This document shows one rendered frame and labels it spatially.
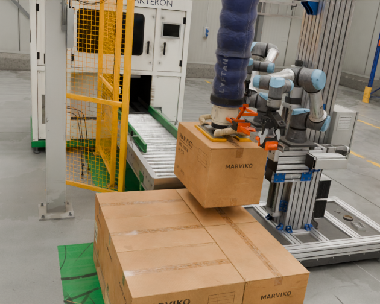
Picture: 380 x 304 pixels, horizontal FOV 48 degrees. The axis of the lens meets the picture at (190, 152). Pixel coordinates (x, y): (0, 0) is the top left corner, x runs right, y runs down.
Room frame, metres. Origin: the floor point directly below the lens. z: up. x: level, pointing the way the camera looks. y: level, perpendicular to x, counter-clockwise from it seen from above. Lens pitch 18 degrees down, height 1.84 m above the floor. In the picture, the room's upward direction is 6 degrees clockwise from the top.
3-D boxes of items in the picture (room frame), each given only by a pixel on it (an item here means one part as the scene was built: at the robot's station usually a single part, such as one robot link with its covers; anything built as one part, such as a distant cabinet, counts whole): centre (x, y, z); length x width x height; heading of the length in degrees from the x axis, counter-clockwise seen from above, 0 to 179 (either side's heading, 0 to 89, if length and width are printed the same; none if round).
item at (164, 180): (3.17, -0.07, 0.58); 0.70 x 0.03 x 0.06; 112
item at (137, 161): (4.14, 0.67, 0.50); 2.31 x 0.05 x 0.19; 22
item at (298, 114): (2.97, -0.75, 1.20); 0.13 x 0.12 x 0.14; 55
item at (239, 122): (2.57, -0.30, 1.20); 0.10 x 0.08 x 0.06; 111
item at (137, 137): (4.49, 0.74, 0.60); 1.60 x 0.10 x 0.09; 22
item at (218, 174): (2.81, -0.19, 0.87); 0.60 x 0.40 x 0.40; 23
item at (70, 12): (3.53, 1.06, 1.62); 0.20 x 0.05 x 0.30; 22
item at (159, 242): (2.43, -0.04, 0.34); 1.20 x 1.00 x 0.40; 22
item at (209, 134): (2.77, -0.12, 1.10); 0.34 x 0.10 x 0.05; 21
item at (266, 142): (2.24, -0.42, 1.20); 0.08 x 0.07 x 0.05; 21
